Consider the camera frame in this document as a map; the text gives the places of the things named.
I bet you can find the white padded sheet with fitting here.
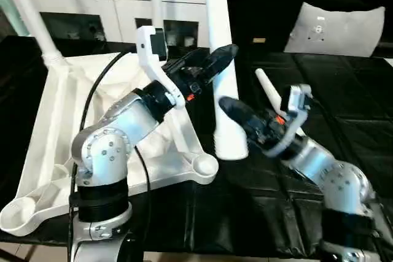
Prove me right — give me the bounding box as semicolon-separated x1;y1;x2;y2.
283;2;387;59

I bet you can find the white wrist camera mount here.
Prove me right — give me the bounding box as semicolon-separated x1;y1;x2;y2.
134;25;185;111
285;85;313;137

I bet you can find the white plastic table top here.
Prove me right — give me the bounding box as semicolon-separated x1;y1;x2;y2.
0;50;219;237

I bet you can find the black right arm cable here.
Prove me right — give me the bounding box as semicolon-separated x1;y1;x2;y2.
303;95;370;172

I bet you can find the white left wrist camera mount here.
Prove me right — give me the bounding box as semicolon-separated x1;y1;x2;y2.
134;25;185;111

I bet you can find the black work mat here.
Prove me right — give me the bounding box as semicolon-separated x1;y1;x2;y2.
0;35;393;260

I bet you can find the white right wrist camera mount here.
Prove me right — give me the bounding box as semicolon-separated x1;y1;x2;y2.
285;85;313;137

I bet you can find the teal glass panel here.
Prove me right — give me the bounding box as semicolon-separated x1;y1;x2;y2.
0;0;29;37

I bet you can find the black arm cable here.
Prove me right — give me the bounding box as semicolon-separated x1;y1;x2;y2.
303;95;370;172
66;50;154;262

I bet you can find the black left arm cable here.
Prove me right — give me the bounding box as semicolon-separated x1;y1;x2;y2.
66;50;154;262

